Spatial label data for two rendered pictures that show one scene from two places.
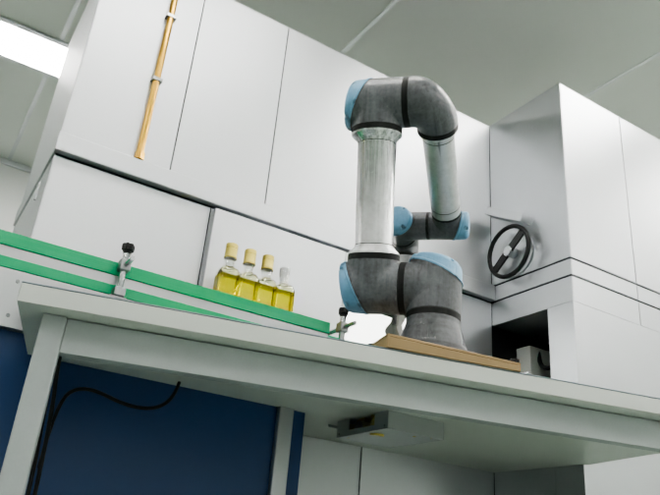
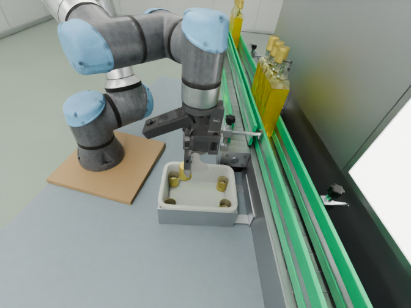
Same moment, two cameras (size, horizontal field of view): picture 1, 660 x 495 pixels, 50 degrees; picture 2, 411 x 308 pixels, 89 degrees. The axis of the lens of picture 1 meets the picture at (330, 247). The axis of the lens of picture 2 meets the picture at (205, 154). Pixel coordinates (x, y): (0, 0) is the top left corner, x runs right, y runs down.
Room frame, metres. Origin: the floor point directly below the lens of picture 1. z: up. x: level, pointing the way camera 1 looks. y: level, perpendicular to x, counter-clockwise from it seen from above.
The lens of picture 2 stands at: (1.98, -0.55, 1.33)
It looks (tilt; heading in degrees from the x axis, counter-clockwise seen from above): 43 degrees down; 115
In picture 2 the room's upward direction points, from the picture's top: 8 degrees clockwise
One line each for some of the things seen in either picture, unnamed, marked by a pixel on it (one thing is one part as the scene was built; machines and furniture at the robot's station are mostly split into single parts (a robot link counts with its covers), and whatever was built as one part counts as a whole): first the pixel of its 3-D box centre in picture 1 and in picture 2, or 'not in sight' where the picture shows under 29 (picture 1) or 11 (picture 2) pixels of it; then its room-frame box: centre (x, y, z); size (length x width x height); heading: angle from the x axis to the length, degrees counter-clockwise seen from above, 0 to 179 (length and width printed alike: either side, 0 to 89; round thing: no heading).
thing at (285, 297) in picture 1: (279, 319); (271, 107); (1.89, 0.12, 0.99); 0.06 x 0.06 x 0.21; 30
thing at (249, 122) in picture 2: not in sight; (229, 50); (1.44, 0.78, 0.92); 1.75 x 0.01 x 0.08; 120
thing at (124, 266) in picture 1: (126, 267); not in sight; (1.49, 0.45, 0.94); 0.07 x 0.04 x 0.13; 30
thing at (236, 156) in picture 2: not in sight; (234, 157); (1.85, -0.03, 0.85); 0.09 x 0.04 x 0.07; 30
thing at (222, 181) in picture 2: not in sight; (222, 184); (1.86, -0.11, 0.79); 0.04 x 0.04 x 0.04
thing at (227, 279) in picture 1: (223, 303); (260, 85); (1.80, 0.27, 0.99); 0.06 x 0.06 x 0.21; 29
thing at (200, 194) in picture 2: not in sight; (197, 192); (1.81, -0.19, 0.80); 0.22 x 0.17 x 0.09; 30
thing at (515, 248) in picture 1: (511, 252); not in sight; (2.37, -0.67, 1.49); 0.21 x 0.05 x 0.21; 30
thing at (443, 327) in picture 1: (432, 338); (98, 145); (1.43, -0.23, 0.82); 0.15 x 0.15 x 0.10
